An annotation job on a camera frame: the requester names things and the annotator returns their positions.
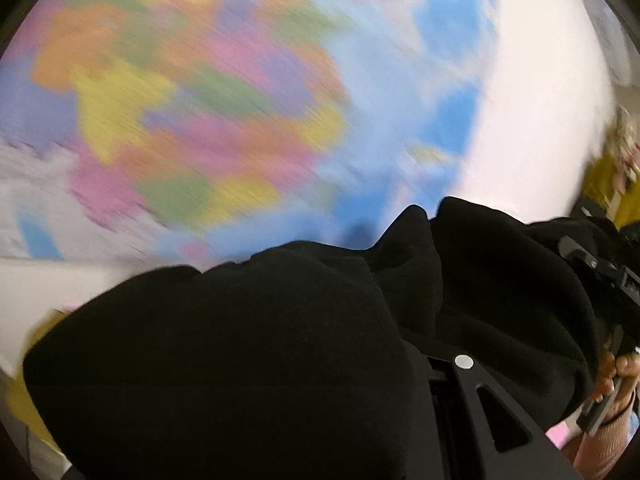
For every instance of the colourful wall map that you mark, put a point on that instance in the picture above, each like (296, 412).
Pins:
(207, 130)

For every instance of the right hand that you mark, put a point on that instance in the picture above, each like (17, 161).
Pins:
(617, 378)

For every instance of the black garment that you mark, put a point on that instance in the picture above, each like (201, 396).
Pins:
(292, 364)

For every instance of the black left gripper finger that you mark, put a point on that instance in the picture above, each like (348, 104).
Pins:
(464, 425)

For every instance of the pink bed sheet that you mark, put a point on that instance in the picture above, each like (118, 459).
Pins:
(560, 434)

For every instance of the pink sleeve forearm right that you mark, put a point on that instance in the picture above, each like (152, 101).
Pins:
(594, 457)

